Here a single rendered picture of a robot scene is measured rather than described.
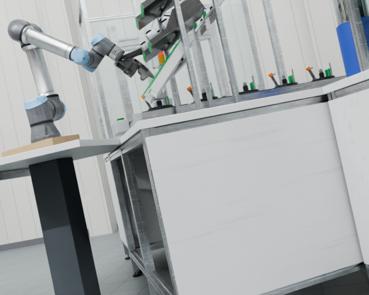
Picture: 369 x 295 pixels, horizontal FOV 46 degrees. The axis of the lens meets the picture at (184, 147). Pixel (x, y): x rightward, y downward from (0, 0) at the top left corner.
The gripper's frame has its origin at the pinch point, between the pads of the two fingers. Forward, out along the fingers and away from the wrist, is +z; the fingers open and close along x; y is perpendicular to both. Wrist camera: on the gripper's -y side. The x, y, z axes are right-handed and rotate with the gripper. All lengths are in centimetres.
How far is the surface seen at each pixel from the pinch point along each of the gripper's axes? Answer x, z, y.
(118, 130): 2.7, 1.6, 34.7
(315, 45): -183, 125, -189
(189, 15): 51, -3, -15
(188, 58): 54, 7, 1
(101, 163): -320, 14, 35
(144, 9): 47, -19, -7
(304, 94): 76, 50, -7
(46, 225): -1, 0, 93
